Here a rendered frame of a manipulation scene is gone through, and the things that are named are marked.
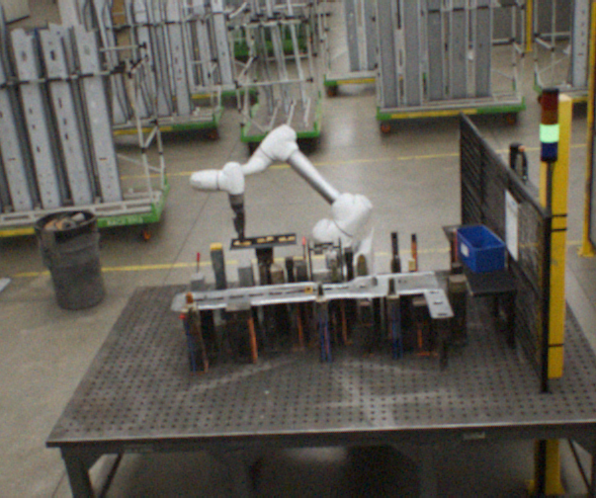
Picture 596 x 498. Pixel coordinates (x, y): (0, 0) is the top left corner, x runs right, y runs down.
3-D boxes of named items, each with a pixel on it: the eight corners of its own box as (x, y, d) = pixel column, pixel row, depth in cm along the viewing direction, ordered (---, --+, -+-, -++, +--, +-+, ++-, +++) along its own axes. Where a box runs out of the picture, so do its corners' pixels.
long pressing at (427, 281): (168, 314, 406) (168, 311, 406) (175, 294, 427) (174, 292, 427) (443, 290, 402) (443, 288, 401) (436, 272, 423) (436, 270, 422)
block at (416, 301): (413, 357, 402) (410, 306, 391) (410, 346, 412) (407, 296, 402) (432, 355, 401) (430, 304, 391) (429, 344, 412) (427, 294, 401)
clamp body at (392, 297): (387, 362, 400) (383, 298, 387) (385, 350, 411) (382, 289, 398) (406, 360, 400) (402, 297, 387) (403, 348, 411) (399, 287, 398)
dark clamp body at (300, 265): (298, 331, 438) (291, 267, 424) (298, 319, 451) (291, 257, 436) (317, 329, 438) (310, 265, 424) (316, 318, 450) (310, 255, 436)
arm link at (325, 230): (335, 253, 489) (307, 230, 486) (355, 233, 483) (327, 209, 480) (333, 264, 474) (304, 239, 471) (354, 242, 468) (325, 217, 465)
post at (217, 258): (219, 323, 455) (209, 251, 439) (220, 316, 462) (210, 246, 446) (232, 322, 455) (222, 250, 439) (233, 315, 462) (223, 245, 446)
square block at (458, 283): (453, 346, 408) (451, 282, 394) (450, 338, 415) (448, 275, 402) (468, 345, 408) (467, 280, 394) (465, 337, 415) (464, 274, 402)
